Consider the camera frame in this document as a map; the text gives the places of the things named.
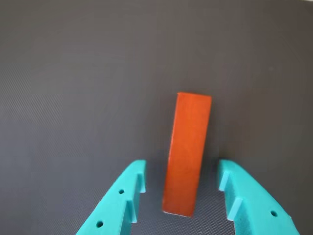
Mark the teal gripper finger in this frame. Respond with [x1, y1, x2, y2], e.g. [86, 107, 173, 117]
[74, 160, 147, 235]
[216, 159, 299, 235]

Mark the orange wooden block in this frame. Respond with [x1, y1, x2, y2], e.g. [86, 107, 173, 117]
[161, 92, 213, 217]

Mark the dark grey textured mat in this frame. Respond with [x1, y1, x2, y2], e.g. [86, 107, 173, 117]
[0, 0, 313, 235]

